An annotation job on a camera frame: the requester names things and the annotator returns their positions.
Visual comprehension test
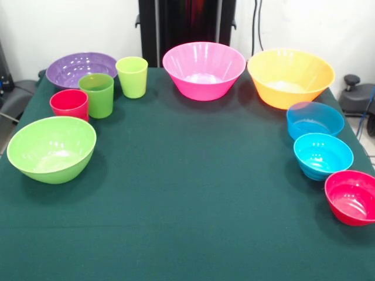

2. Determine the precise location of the pink bowl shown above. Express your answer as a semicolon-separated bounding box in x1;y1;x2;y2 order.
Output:
162;42;247;102

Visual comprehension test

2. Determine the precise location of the dark green table cloth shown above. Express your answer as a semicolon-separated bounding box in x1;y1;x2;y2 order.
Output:
0;67;375;281

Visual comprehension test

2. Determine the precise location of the light green cup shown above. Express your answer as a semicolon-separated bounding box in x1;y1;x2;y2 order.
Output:
115;56;149;99

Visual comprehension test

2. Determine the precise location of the dark green cup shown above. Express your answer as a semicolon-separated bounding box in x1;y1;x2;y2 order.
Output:
78;73;115;119

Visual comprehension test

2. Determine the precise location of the orange bowl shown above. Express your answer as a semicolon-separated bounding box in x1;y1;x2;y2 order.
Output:
247;49;336;111

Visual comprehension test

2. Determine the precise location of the red cup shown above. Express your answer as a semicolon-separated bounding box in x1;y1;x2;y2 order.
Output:
49;89;90;123

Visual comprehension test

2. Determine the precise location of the translucent blue bowl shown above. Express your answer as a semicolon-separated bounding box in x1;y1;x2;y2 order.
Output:
286;101;346;141

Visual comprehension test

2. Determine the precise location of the turquoise bowl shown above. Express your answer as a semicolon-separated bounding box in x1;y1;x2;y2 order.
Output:
293;132;354;181

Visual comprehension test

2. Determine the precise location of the purple bowl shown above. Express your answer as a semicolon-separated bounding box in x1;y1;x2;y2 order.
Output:
45;52;118;91

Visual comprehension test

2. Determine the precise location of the green bowl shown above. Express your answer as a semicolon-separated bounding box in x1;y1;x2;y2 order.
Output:
6;116;97;185

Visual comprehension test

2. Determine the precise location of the red bowl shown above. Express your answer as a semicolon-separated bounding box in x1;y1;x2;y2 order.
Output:
324;170;375;227

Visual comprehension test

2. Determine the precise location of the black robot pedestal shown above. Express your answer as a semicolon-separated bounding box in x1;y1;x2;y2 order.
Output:
135;0;237;68

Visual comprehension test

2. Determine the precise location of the black wall cable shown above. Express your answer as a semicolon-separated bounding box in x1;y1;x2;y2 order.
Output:
252;0;264;56

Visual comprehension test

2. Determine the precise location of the dark grey pedestal leg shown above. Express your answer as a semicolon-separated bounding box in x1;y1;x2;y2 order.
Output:
0;79;38;124
339;74;375;118

